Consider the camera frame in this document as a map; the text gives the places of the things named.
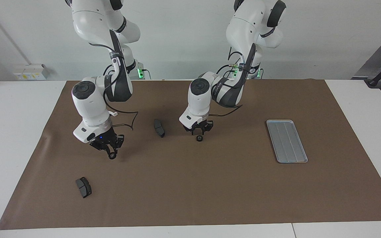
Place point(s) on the short dark grey brake pad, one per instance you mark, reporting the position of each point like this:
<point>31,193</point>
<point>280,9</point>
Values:
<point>84,187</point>

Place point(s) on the white wall socket box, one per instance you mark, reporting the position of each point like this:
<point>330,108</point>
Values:
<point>28,71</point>

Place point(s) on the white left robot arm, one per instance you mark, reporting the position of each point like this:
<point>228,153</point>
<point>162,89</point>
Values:
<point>199,99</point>

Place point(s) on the silver metal tray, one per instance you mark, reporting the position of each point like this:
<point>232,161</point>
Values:
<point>286,142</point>

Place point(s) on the brown table mat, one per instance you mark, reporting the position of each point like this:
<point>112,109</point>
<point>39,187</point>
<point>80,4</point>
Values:
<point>210,185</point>

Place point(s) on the black bearing gear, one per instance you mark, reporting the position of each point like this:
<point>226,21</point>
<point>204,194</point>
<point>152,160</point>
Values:
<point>199,138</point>
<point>112,156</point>

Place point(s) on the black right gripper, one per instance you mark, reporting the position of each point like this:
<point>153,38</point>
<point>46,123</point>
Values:
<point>106,139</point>

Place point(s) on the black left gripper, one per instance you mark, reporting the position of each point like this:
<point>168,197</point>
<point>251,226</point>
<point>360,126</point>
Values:
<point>198,125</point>

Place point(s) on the long dark grey brake pad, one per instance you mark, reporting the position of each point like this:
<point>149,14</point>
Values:
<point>159,128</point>

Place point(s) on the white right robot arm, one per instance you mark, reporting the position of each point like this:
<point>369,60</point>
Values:
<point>89,105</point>

